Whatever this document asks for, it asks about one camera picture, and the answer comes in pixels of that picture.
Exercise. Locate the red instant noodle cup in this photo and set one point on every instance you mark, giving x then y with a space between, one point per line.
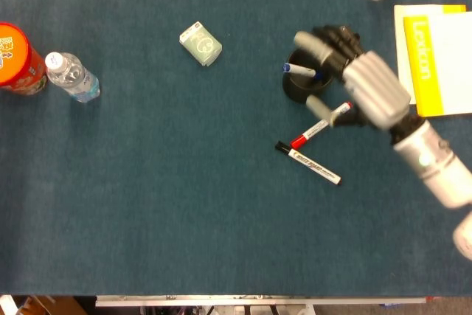
14 53

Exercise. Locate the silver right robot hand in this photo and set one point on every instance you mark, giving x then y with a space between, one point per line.
372 86

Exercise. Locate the blue cap whiteboard marker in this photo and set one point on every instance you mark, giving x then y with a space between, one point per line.
300 70

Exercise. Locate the aluminium table edge rail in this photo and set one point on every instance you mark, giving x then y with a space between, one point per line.
258 300

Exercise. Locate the black cap whiteboard marker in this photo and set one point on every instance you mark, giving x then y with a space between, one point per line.
309 163

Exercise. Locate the blue felt table cloth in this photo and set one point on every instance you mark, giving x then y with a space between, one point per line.
147 200

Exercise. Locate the green white tissue pack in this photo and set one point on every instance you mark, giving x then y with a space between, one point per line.
201 44

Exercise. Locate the brown cardboard box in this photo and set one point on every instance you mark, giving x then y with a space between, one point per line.
51 305

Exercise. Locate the red cap whiteboard marker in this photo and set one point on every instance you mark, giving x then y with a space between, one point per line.
309 134

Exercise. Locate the black mesh pen holder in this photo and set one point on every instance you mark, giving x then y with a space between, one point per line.
295 90

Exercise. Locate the clear plastic water bottle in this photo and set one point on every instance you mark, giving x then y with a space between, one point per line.
73 79

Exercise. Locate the yellow Lexicon notepad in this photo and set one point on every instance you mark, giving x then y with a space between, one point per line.
450 64

